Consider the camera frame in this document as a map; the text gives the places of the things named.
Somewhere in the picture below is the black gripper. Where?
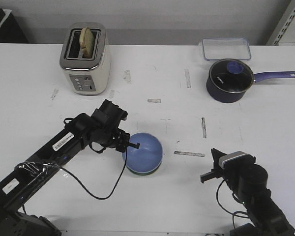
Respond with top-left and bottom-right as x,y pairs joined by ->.
200,148 -> 238,189
89,99 -> 140,152

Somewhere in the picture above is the light blue bowl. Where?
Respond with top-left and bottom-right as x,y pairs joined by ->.
122,133 -> 163,172

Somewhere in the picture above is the light green bowl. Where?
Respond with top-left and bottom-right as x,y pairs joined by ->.
127,167 -> 159,176

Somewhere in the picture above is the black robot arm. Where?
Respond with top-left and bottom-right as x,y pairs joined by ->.
0,100 -> 140,236
200,148 -> 295,236

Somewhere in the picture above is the cream and chrome toaster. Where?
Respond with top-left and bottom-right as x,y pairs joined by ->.
59,22 -> 111,95

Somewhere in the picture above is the dark blue saucepan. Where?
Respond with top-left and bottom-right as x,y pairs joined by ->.
206,59 -> 295,103

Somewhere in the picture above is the glass pot lid blue knob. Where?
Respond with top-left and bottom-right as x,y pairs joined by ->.
208,59 -> 254,93

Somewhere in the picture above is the slice of toast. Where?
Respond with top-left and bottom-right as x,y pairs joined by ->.
79,28 -> 95,59

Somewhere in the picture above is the clear plastic food container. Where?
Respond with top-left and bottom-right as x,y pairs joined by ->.
199,38 -> 251,61

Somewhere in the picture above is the black box in corner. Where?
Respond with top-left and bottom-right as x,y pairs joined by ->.
0,8 -> 29,43

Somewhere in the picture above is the white slotted shelf upright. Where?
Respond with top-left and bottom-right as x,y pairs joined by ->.
266,0 -> 295,46

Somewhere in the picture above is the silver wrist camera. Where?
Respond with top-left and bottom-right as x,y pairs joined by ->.
218,151 -> 256,170
119,111 -> 128,121

